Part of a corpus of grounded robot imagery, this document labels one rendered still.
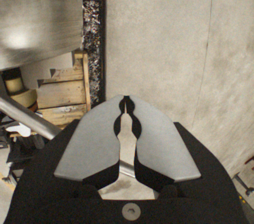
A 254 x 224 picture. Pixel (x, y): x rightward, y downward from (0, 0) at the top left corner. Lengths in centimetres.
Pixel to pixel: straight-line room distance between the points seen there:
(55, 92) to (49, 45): 38
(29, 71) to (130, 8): 127
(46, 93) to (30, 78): 26
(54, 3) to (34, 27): 4
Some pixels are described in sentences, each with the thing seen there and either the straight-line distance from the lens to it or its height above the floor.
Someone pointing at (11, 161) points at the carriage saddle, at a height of 92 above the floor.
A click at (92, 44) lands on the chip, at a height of 59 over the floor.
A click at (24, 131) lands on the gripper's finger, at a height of 110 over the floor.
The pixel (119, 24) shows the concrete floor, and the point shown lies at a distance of 147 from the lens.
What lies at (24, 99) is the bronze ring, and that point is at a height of 111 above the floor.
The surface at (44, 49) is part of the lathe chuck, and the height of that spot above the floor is 120.
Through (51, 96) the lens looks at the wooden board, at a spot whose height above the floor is 89.
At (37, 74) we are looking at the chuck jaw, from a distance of 32.
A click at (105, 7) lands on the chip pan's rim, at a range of 83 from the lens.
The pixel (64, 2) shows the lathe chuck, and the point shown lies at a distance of 23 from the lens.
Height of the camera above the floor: 140
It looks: 55 degrees down
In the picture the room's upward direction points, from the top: 145 degrees clockwise
